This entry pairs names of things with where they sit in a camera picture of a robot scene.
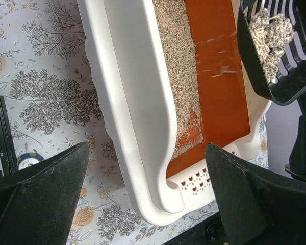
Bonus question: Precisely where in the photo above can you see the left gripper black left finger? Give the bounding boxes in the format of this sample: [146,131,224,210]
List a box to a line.
[0,142,89,244]

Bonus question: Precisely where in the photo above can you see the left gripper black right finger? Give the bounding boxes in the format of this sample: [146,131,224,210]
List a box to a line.
[205,143,306,244]

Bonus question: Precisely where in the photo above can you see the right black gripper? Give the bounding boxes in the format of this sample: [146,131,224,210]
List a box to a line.
[285,94,306,182]

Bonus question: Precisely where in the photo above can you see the black litter scoop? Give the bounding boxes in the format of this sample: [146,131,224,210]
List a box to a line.
[237,1,306,106]

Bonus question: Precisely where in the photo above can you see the white orange litter box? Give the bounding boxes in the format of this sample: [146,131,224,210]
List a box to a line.
[78,1,270,226]

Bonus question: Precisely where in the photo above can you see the black white chessboard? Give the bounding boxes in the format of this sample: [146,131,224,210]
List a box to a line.
[0,96,18,178]

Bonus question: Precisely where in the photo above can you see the floral table mat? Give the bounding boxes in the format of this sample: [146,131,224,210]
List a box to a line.
[0,0,271,245]

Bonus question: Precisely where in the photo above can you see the small black ring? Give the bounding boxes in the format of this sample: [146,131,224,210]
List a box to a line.
[16,152,45,171]

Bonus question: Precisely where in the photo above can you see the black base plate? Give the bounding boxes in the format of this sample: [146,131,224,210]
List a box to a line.
[165,212,228,245]

